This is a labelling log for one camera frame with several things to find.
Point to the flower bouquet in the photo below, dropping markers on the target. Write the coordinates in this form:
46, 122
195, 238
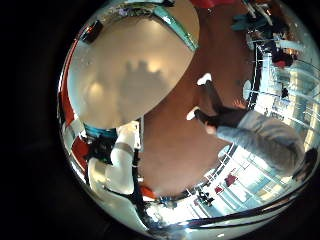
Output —
176, 27

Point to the black box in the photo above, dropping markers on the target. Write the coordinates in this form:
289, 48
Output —
92, 32

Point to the person in grey sweater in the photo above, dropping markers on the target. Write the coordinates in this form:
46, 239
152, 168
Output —
263, 140

